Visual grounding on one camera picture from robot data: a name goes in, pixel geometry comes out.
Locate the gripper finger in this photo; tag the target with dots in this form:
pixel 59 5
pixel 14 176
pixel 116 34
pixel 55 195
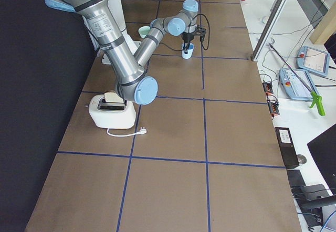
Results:
pixel 185 48

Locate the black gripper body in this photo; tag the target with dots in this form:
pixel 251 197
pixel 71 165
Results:
pixel 187 37

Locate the light blue cup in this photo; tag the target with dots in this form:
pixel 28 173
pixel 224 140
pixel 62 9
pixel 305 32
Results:
pixel 186 54
pixel 191 47

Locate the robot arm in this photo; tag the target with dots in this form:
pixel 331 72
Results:
pixel 105 18

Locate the green bowl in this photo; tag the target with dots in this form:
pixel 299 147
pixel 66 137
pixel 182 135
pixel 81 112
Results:
pixel 144 31

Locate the bread slice in toaster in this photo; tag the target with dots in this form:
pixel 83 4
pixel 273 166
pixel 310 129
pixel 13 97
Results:
pixel 112 97

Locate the orange black connector block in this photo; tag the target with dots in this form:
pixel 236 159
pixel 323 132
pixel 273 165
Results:
pixel 272 100

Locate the cream toaster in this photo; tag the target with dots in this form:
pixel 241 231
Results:
pixel 112 115

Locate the teach pendant near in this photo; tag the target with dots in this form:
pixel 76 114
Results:
pixel 294 89

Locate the teach pendant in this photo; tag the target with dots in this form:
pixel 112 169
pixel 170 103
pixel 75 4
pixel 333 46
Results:
pixel 313 60
pixel 294 89

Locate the teach pendant far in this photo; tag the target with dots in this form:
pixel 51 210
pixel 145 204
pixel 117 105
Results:
pixel 313 60

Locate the black box with label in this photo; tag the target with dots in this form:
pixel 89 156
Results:
pixel 287 148

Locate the black monitor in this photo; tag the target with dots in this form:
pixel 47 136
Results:
pixel 322 149

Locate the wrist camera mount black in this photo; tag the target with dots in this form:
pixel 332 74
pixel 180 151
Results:
pixel 200 31

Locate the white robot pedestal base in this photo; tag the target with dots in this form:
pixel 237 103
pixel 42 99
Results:
pixel 115 8

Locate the aluminium frame post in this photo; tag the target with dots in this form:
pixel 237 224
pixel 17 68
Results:
pixel 275 13

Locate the green handled reacher grabber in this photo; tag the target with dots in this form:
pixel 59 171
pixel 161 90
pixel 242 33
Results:
pixel 316 99

